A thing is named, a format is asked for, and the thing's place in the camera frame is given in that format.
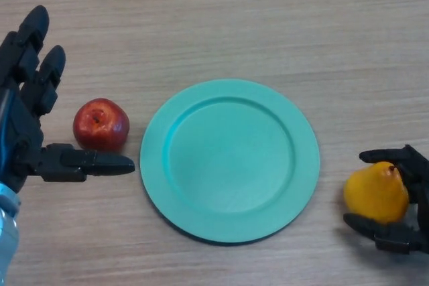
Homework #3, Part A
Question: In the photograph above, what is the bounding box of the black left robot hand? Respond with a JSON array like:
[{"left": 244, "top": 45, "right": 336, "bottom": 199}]
[{"left": 0, "top": 5, "right": 136, "bottom": 194}]

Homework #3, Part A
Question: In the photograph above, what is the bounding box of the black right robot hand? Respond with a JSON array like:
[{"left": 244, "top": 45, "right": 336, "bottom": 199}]
[{"left": 343, "top": 144, "right": 429, "bottom": 255}]

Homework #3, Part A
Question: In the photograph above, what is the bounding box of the yellow pear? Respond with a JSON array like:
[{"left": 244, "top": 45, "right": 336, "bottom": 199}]
[{"left": 343, "top": 161, "right": 410, "bottom": 224}]

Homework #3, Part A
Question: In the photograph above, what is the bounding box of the green round plate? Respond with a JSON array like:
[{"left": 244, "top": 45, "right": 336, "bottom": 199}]
[{"left": 139, "top": 78, "right": 321, "bottom": 245}]

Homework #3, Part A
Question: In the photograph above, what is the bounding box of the red apple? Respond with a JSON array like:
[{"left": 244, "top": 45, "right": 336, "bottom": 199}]
[{"left": 72, "top": 98, "right": 131, "bottom": 152}]

